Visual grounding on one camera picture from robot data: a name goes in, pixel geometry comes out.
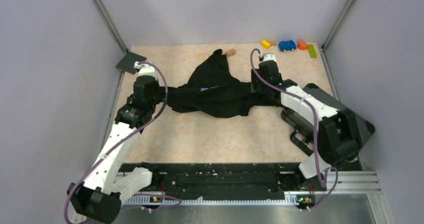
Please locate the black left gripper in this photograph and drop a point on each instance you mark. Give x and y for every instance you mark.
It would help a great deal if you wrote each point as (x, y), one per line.
(159, 98)

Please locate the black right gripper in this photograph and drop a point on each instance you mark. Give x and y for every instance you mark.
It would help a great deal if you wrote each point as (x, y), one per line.
(256, 86)

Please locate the black printed t-shirt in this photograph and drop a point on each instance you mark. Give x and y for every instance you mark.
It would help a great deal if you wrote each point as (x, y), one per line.
(212, 90)

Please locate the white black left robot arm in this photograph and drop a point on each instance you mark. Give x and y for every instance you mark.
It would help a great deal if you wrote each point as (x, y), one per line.
(98, 195)

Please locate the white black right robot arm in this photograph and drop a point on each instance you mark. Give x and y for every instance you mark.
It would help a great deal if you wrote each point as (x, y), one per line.
(335, 132)

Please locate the yellow toy block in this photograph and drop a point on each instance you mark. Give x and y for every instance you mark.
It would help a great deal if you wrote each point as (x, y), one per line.
(265, 44)

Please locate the blue toy car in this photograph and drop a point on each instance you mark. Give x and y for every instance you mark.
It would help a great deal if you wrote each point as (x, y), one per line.
(285, 46)

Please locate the dark grey building baseplate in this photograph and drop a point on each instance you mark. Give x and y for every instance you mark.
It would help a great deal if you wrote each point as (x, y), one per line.
(127, 63)

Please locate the orange toy piece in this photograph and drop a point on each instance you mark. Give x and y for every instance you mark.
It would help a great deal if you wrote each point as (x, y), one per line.
(302, 45)

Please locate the brown wooden block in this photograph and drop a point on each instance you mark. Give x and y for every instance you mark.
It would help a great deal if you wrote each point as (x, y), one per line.
(230, 52)

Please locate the green toy block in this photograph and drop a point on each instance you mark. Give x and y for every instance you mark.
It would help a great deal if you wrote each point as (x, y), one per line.
(312, 51)

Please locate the black hard case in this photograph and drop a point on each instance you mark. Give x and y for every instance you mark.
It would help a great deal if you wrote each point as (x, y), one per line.
(302, 134)

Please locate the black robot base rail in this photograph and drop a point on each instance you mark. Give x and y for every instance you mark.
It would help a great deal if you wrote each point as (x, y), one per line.
(225, 181)

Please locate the white cable duct strip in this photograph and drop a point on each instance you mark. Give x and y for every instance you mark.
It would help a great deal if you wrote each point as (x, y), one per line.
(157, 199)

